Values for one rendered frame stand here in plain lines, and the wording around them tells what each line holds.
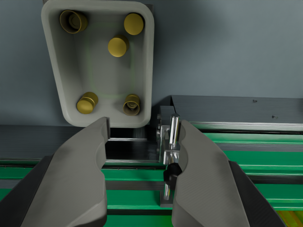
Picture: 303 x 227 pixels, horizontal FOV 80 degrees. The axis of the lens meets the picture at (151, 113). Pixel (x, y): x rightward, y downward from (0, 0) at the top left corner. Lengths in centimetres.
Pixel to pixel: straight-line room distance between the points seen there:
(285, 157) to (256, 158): 5
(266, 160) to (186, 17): 29
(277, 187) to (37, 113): 54
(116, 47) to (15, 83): 28
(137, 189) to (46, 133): 26
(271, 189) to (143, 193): 22
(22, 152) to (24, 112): 13
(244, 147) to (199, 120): 9
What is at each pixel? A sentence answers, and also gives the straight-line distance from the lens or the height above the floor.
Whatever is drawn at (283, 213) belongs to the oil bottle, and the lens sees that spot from 43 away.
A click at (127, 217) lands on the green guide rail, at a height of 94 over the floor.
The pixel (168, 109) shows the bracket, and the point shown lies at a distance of 37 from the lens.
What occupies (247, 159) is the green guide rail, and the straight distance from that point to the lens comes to 31.
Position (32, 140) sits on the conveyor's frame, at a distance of 50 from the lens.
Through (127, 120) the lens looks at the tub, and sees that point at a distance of 38.
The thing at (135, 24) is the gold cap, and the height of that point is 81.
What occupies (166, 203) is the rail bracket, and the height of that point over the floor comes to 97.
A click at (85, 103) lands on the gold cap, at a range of 40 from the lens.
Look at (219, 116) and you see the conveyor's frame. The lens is 37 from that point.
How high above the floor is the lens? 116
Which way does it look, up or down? 61 degrees down
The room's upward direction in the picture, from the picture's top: 178 degrees clockwise
